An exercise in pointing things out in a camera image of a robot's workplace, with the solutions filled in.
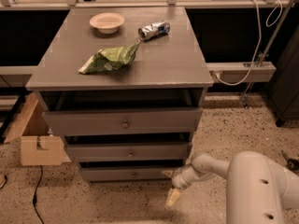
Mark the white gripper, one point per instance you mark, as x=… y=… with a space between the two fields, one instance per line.
x=178 y=180

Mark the grey bottom drawer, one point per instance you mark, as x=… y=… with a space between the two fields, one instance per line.
x=125 y=173

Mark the grey drawer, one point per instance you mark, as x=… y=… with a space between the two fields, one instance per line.
x=123 y=121
x=130 y=151
x=125 y=173

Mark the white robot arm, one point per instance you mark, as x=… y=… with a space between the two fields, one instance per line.
x=258 y=190

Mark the grey middle drawer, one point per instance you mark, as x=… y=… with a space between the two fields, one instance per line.
x=130 y=151

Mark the grey top drawer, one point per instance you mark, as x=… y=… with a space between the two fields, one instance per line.
x=123 y=121

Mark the grey drawer cabinet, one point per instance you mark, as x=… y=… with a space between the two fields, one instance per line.
x=168 y=72

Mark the black tool on floor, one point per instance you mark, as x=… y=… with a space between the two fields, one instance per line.
x=292 y=164

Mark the green chip bag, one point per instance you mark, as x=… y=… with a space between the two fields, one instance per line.
x=110 y=59

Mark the dark cabinet at right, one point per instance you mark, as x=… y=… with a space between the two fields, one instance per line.
x=283 y=89

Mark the wooden box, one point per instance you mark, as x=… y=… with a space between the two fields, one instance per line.
x=38 y=145

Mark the crushed silver blue can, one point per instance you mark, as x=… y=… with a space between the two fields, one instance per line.
x=154 y=29

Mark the white bowl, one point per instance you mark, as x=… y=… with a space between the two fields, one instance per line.
x=107 y=23

